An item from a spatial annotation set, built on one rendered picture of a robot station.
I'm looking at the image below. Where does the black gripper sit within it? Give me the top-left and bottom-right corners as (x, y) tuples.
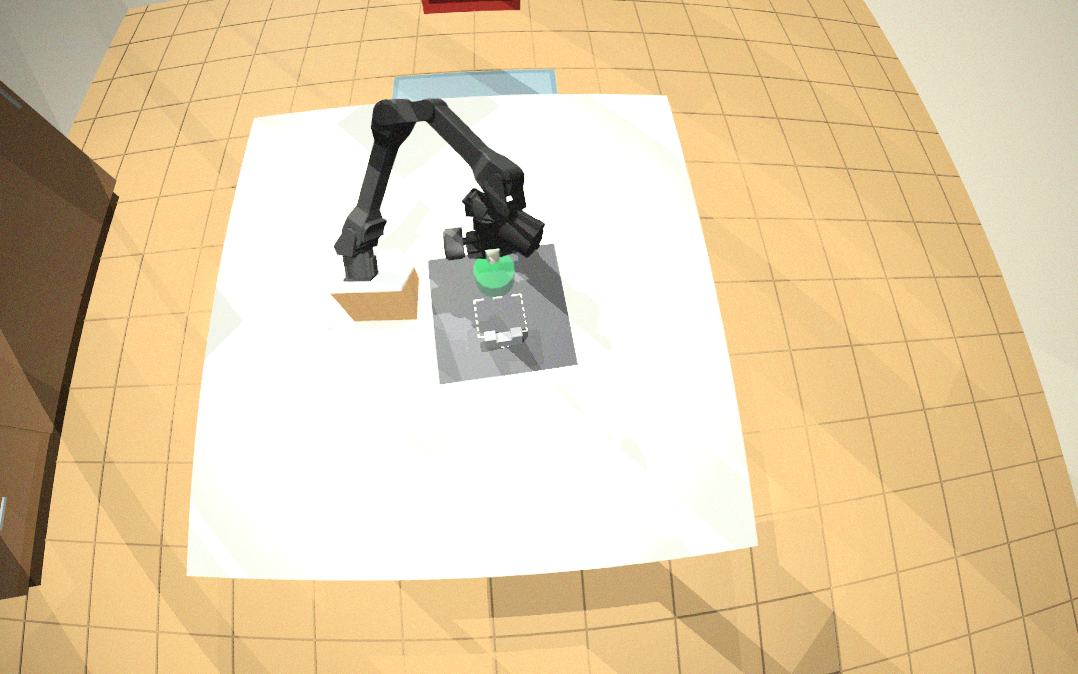
(443, 226), (517, 260)

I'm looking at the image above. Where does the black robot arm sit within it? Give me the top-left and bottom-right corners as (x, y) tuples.
(334, 98), (545, 281)

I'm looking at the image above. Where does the grey mat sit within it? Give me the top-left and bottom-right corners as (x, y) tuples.
(427, 244), (578, 385)

